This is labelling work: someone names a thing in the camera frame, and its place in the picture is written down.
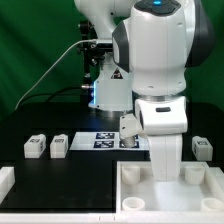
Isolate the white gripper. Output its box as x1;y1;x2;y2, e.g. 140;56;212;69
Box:
147;134;182;182

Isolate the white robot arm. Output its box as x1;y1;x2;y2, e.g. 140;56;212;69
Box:
74;0;214;181

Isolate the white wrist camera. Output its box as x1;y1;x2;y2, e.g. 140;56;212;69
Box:
119;114;142;148

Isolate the white square table top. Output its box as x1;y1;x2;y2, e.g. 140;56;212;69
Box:
116;161;224;213

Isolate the white left obstacle block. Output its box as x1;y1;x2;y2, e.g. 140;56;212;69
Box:
0;167;15;204

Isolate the white cable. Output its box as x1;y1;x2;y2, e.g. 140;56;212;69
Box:
14;39;101;110

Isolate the white marker sheet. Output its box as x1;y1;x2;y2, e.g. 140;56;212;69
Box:
70;132;148;151

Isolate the black cable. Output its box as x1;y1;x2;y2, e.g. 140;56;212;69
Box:
19;86;84;107

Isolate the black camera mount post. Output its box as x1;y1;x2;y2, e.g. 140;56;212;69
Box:
77;20;112;102

